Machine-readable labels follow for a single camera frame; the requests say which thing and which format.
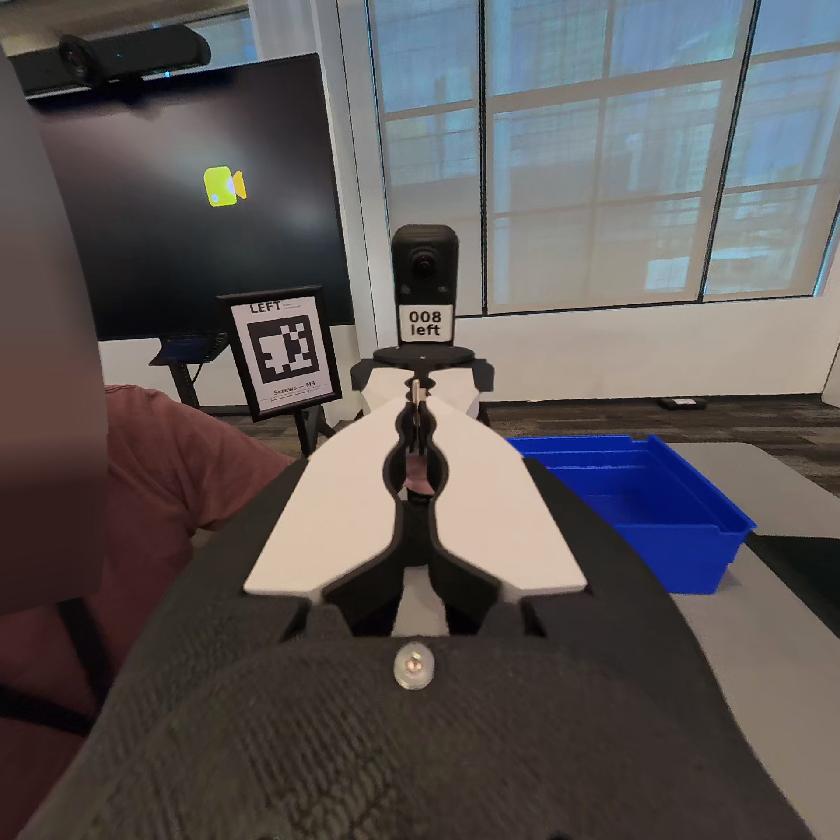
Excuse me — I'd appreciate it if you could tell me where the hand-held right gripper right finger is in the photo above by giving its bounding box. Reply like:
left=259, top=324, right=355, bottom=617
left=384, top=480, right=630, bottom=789
left=420, top=392, right=589, bottom=635

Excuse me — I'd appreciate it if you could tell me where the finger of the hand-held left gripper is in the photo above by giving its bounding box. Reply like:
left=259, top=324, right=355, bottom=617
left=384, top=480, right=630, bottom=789
left=363, top=367, right=414, bottom=417
left=425, top=367, right=485, bottom=417

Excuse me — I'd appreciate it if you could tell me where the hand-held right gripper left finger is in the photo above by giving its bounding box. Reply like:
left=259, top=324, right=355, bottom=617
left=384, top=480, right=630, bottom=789
left=243, top=392, right=413, bottom=635

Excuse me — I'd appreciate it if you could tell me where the black sign stand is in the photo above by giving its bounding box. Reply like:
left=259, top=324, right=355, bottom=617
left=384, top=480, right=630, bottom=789
left=292, top=403, right=343, bottom=460

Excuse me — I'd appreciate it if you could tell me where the framed marker sign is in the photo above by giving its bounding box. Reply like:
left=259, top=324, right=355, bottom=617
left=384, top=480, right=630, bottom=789
left=217, top=284, right=343, bottom=422

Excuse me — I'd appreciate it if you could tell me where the blue plastic bin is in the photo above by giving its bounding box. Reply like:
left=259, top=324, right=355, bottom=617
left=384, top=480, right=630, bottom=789
left=505, top=433, right=757, bottom=595

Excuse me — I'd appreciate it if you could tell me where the person in maroon shirt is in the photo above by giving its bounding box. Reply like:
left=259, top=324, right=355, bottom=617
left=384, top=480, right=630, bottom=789
left=0, top=384, right=296, bottom=840

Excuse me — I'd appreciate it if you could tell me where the large gridded window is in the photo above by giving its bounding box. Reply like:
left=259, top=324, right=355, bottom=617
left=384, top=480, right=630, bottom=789
left=367, top=0, right=840, bottom=316

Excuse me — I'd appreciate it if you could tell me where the black floor stand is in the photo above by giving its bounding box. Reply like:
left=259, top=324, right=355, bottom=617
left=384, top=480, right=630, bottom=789
left=150, top=357, right=206, bottom=412

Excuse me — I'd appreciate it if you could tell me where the black desk mat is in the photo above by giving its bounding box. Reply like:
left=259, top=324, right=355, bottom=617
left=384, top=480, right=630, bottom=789
left=748, top=535, right=840, bottom=641

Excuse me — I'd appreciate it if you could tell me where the large black wall screen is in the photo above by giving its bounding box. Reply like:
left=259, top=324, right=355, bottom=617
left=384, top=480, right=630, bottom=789
left=12, top=52, right=357, bottom=342

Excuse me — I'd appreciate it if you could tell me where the black lanyard strap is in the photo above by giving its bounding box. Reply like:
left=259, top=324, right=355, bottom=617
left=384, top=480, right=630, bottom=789
left=0, top=600, right=114, bottom=736

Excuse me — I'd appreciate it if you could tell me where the black conference camera bar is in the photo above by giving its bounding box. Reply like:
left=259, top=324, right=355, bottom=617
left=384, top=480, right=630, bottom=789
left=7, top=25, right=212, bottom=101

